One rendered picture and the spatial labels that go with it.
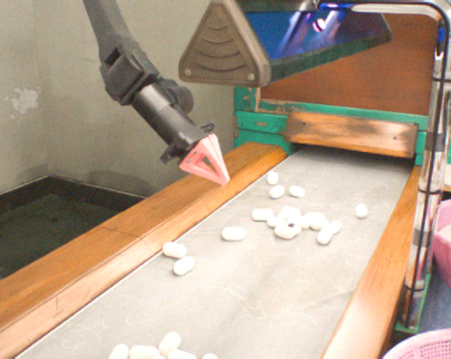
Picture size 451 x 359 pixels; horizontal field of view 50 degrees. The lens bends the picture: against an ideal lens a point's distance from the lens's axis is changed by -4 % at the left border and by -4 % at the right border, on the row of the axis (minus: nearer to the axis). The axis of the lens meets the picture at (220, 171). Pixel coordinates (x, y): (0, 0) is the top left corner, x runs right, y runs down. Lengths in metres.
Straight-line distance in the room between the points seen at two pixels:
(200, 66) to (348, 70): 0.80
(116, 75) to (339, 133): 0.54
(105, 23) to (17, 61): 2.04
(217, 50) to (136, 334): 0.35
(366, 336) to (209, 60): 0.34
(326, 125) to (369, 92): 0.12
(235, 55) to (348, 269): 0.44
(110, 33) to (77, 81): 1.94
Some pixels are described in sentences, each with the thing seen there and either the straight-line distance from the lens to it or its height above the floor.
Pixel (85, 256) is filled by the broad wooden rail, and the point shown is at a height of 0.76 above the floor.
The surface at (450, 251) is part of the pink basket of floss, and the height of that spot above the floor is 0.75.
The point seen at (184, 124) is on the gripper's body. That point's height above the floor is 0.92.
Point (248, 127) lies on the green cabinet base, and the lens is 1.29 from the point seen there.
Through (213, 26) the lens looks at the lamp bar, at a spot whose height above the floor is 1.09.
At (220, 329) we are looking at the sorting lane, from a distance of 0.62.
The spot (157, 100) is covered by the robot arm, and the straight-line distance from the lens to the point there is 0.83.
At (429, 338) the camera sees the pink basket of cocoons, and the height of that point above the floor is 0.77.
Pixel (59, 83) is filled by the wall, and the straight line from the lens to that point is 2.95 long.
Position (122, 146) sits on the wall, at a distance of 2.71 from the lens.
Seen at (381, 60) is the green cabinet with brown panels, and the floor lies 0.99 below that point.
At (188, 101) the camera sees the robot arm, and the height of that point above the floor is 0.94.
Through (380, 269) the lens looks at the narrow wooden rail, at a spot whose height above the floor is 0.76.
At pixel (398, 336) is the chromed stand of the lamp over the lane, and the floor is 0.71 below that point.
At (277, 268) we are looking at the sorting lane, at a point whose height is 0.74.
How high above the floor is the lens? 1.11
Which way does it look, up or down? 19 degrees down
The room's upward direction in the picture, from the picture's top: straight up
